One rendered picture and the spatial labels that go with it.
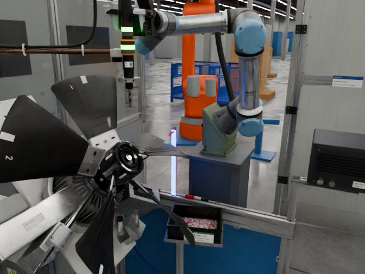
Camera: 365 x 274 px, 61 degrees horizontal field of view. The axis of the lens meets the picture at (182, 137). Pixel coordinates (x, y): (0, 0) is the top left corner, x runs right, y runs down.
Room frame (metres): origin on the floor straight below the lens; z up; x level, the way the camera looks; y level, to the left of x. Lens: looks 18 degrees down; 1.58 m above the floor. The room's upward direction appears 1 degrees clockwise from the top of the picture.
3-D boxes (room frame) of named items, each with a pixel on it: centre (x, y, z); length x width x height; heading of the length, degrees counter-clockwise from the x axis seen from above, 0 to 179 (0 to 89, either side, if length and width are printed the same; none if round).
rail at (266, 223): (1.30, -0.06, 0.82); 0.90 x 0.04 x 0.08; 67
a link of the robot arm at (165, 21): (1.19, 0.10, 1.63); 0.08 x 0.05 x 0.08; 67
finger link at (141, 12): (1.00, 0.13, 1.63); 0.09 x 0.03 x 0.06; 179
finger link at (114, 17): (1.03, 0.21, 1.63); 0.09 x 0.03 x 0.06; 135
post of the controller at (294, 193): (1.13, -0.45, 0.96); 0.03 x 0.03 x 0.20; 67
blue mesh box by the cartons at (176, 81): (8.26, -0.34, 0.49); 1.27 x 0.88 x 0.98; 152
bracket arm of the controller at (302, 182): (1.09, -0.55, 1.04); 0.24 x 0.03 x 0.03; 67
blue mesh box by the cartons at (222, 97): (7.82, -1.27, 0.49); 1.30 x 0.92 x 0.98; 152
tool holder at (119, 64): (1.00, 0.18, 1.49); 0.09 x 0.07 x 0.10; 102
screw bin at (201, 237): (1.12, -0.06, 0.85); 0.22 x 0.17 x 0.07; 82
